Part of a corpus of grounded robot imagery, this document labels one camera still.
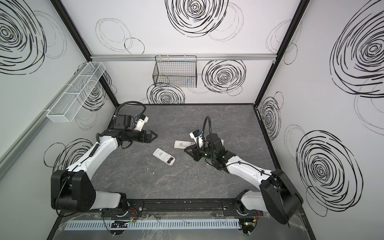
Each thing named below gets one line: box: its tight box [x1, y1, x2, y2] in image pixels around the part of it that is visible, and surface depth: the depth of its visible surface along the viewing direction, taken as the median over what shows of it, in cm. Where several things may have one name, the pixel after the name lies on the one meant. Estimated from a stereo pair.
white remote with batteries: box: [174, 140, 196, 149], surface depth 98 cm
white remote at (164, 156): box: [152, 147, 176, 166], surface depth 93 cm
